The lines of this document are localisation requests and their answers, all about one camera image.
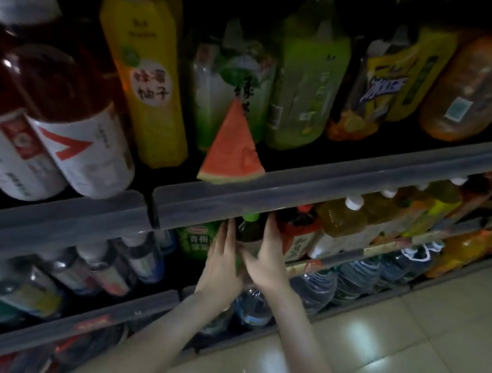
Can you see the person's right hand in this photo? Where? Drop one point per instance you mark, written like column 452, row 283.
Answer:
column 266, row 266

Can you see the person's left hand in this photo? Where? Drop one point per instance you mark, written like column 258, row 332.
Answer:
column 220, row 278

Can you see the watermelon slice shelf decoration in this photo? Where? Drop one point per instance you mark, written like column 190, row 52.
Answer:
column 232, row 154

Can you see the person's left forearm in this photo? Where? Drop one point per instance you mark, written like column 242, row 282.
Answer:
column 155, row 351

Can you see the row of large water jugs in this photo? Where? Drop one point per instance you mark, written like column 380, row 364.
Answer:
column 353, row 274

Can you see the person's right forearm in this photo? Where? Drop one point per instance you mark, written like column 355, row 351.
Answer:
column 310, row 371

